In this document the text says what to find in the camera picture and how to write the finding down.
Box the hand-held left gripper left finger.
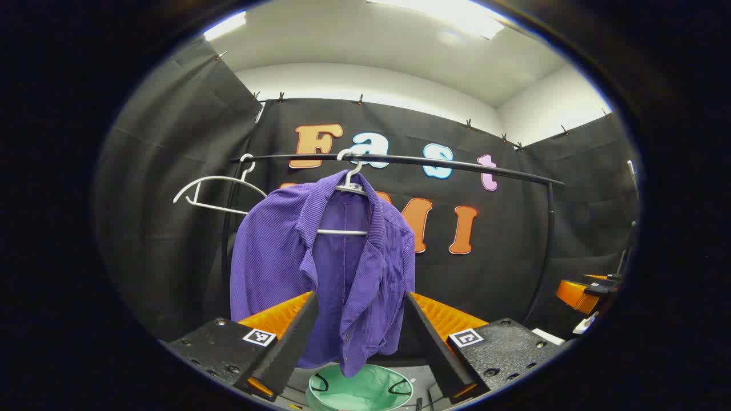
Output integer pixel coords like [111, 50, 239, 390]
[163, 291, 319, 402]

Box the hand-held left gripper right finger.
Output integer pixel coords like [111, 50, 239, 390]
[404, 292, 566, 405]

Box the green laundry hamper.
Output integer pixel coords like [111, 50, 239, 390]
[306, 364, 413, 411]

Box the purple corduroy shirt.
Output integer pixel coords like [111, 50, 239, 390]
[230, 170, 416, 378]

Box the white plastic clothes hanger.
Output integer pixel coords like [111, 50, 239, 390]
[317, 150, 369, 236]
[173, 154, 268, 216]

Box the white floor board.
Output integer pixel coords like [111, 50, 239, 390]
[531, 328, 566, 346]

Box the black backdrop cloth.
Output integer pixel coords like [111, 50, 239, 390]
[94, 37, 637, 343]

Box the row of small cloth clips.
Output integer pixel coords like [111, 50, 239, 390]
[214, 50, 609, 150]

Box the long ceiling light panel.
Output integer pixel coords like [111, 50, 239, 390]
[368, 0, 506, 39]

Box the small ceiling light panel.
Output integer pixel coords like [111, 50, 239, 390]
[203, 11, 247, 42]

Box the black clothes rail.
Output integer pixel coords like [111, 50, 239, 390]
[222, 153, 565, 327]

